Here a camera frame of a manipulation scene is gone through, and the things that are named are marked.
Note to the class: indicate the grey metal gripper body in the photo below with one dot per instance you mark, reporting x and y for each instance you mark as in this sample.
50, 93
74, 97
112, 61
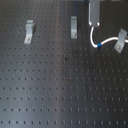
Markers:
94, 13

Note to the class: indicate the middle grey cable clip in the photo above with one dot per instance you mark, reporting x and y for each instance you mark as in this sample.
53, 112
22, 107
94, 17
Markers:
74, 27

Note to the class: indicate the left grey cable clip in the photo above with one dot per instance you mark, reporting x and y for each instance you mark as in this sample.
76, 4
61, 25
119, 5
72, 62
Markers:
29, 31

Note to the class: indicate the grey cable clip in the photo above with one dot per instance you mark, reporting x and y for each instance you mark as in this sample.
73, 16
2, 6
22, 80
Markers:
74, 27
120, 41
29, 31

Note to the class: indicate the right grey cable clip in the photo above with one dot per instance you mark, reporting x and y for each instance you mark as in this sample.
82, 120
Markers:
120, 41

